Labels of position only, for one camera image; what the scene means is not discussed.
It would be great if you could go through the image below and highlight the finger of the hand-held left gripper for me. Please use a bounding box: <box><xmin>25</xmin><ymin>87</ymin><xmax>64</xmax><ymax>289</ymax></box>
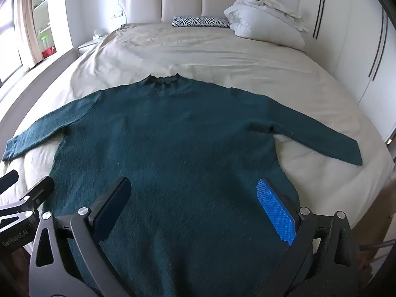
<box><xmin>20</xmin><ymin>176</ymin><xmax>55</xmax><ymax>220</ymax></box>
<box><xmin>0</xmin><ymin>170</ymin><xmax>19</xmax><ymax>194</ymax></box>

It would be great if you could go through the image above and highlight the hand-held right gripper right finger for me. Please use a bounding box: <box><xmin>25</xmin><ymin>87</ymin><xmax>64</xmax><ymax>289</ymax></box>
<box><xmin>256</xmin><ymin>178</ymin><xmax>361</xmax><ymax>297</ymax></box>

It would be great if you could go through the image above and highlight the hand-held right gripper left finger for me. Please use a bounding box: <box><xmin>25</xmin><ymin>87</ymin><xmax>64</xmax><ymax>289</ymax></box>
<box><xmin>29</xmin><ymin>177</ymin><xmax>132</xmax><ymax>297</ymax></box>

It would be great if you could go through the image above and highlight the dark teal knit sweater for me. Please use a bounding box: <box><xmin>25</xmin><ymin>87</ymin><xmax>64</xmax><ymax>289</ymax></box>
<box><xmin>2</xmin><ymin>73</ymin><xmax>363</xmax><ymax>297</ymax></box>

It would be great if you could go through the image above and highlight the white nightstand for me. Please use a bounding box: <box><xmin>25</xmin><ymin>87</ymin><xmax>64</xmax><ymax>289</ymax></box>
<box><xmin>77</xmin><ymin>39</ymin><xmax>102</xmax><ymax>54</ymax></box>

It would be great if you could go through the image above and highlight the beige curtain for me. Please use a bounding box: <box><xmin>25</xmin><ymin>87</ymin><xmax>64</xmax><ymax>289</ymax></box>
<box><xmin>14</xmin><ymin>0</ymin><xmax>42</xmax><ymax>70</ymax></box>

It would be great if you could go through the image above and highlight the bed with beige sheet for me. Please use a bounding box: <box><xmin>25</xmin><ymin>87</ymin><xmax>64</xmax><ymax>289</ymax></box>
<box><xmin>0</xmin><ymin>22</ymin><xmax>396</xmax><ymax>254</ymax></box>

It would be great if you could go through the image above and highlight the white wardrobe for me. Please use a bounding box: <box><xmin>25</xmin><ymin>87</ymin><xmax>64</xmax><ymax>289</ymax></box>
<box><xmin>297</xmin><ymin>0</ymin><xmax>396</xmax><ymax>143</ymax></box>

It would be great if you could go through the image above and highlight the zebra print pillow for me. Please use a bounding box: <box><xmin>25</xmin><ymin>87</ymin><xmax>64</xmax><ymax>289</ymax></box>
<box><xmin>172</xmin><ymin>16</ymin><xmax>231</xmax><ymax>28</ymax></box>

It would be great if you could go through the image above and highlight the folded white duvet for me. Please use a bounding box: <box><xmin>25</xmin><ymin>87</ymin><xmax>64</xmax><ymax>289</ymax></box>
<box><xmin>232</xmin><ymin>0</ymin><xmax>310</xmax><ymax>33</ymax></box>

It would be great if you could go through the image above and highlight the beige padded headboard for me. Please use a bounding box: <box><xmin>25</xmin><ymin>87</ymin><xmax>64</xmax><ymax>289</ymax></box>
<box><xmin>118</xmin><ymin>0</ymin><xmax>302</xmax><ymax>27</ymax></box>

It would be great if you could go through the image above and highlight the white wall shelf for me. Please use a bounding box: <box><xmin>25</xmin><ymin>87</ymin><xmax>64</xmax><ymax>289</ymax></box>
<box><xmin>31</xmin><ymin>0</ymin><xmax>73</xmax><ymax>59</ymax></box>

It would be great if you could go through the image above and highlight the black double wardrobe handle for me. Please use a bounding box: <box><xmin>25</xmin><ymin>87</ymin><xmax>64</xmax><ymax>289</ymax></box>
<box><xmin>312</xmin><ymin>0</ymin><xmax>327</xmax><ymax>39</ymax></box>

